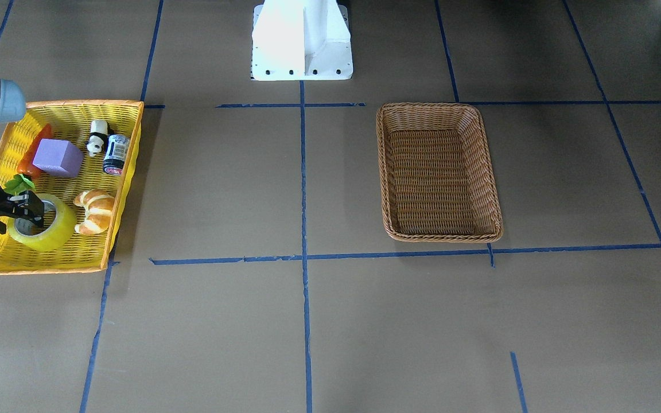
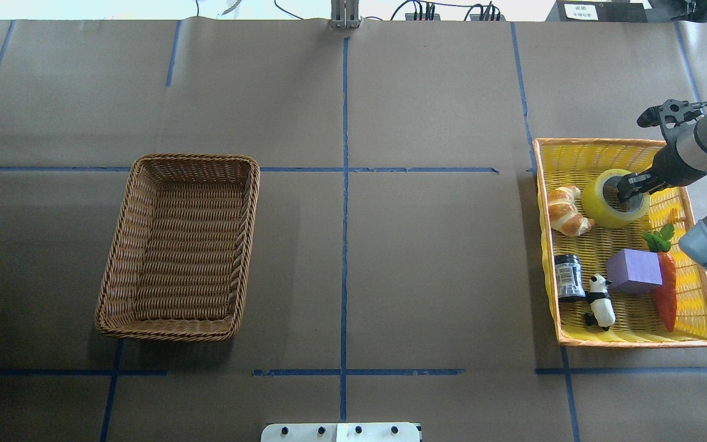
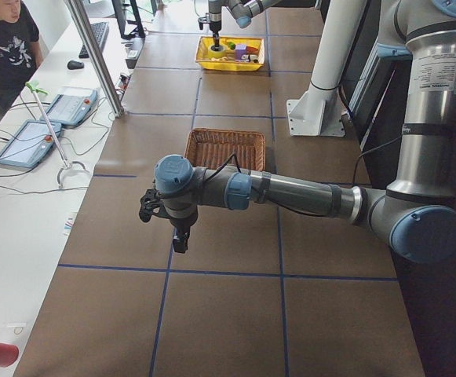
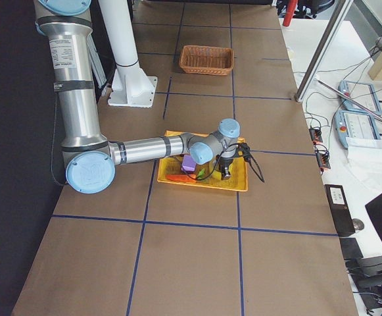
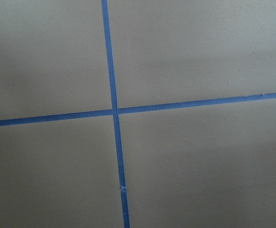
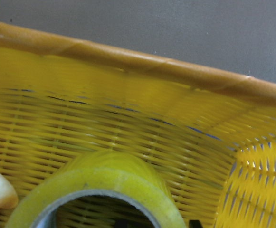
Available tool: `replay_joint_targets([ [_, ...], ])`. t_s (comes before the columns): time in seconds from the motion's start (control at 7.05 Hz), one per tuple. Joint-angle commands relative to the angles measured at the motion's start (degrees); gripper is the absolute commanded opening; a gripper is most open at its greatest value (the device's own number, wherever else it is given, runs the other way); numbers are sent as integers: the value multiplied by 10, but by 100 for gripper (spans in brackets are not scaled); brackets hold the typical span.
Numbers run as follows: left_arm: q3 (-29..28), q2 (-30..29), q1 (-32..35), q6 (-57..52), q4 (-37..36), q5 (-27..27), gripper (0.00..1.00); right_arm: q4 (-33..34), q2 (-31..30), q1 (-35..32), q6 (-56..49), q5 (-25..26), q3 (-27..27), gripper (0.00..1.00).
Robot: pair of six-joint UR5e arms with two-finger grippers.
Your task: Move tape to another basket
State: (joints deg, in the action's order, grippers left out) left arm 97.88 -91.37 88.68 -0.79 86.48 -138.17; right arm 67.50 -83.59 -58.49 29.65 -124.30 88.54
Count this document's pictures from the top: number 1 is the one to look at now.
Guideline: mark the yellow plastic woven basket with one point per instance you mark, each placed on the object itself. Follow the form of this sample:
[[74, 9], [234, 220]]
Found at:
[[70, 120]]

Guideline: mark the orange toy carrot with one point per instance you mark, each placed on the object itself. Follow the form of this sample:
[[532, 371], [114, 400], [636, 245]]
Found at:
[[26, 171]]

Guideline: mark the toy panda figure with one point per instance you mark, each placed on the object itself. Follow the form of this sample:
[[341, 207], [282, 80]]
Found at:
[[98, 137]]

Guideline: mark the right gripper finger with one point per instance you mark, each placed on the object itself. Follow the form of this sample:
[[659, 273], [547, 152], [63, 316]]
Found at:
[[25, 203], [24, 224]]

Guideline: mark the yellow tape roll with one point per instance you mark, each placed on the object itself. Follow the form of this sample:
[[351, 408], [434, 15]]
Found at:
[[59, 221]]

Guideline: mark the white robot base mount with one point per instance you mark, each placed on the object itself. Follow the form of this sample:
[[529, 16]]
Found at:
[[301, 41]]

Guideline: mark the purple foam block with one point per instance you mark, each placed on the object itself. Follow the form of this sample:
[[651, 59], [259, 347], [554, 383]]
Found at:
[[58, 157]]

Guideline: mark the brown wicker basket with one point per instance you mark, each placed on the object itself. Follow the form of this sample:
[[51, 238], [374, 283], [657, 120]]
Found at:
[[436, 174]]

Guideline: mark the toy croissant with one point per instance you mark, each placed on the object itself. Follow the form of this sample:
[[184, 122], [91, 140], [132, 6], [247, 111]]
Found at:
[[99, 207]]

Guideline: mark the small black labelled can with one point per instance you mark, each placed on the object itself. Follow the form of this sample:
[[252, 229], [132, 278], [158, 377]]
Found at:
[[114, 159]]

